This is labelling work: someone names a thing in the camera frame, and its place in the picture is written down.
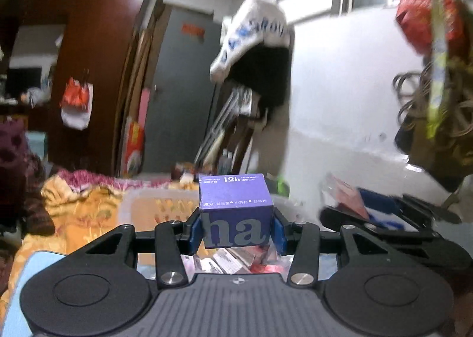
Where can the orange white plastic bag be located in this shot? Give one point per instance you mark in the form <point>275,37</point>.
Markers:
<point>75,104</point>

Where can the white plastic lattice basket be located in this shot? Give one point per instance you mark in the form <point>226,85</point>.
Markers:
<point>162,207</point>

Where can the purple blue cardboard box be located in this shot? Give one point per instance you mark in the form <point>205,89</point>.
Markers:
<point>234,211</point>

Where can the brown wooden wardrobe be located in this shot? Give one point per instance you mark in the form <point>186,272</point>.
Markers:
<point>85,45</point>

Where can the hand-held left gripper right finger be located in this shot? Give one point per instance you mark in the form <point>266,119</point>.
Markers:
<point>279,231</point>

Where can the grey metal door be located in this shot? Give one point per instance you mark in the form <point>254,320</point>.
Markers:
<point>181,100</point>

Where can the yellow green strip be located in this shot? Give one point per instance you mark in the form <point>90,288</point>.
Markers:
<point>438,63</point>

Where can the red hanging bag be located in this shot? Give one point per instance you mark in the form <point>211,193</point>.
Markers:
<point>425,23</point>

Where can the metal crutches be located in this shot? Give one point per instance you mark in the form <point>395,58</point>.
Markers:
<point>221,130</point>

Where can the colourful bedding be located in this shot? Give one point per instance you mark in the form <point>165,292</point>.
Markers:
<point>92,211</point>

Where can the black monitor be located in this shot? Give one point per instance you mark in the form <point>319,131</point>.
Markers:
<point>24,82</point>

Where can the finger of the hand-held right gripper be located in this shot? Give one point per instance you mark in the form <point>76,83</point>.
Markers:
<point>343,217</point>
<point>378,204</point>

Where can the olive brown hanging bag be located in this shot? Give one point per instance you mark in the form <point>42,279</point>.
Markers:
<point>443,152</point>

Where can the white and black hoodie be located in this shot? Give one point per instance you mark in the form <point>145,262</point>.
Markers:
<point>258,63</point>

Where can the pink packet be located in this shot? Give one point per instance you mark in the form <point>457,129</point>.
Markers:
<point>343,193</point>

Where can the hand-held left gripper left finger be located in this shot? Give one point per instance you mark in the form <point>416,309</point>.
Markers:
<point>194,230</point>

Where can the maroon clothing pile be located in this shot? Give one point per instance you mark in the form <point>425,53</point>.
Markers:
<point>18,174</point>

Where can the leaning wooden boards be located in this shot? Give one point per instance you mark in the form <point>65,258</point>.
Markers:
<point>136,100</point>

